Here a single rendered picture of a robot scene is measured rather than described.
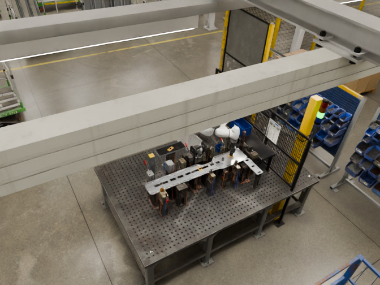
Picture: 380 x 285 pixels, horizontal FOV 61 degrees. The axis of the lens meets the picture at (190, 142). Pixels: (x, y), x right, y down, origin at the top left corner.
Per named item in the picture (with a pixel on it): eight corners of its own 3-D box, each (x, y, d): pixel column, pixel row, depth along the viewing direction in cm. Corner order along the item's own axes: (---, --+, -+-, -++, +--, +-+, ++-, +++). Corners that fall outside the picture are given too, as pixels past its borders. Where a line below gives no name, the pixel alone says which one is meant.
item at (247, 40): (257, 125, 641) (280, 24, 512) (251, 128, 635) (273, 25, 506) (218, 93, 726) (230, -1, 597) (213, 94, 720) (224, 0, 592)
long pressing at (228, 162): (151, 197, 361) (151, 196, 360) (142, 184, 376) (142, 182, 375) (249, 158, 419) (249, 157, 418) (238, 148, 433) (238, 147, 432)
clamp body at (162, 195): (162, 220, 374) (162, 199, 351) (156, 211, 383) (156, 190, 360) (171, 216, 378) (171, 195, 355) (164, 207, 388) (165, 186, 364)
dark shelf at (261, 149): (262, 160, 415) (263, 159, 413) (222, 122, 473) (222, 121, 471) (275, 155, 424) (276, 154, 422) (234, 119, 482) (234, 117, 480)
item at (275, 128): (276, 145, 417) (281, 126, 397) (264, 135, 432) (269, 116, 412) (277, 145, 418) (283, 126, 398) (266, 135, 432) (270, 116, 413)
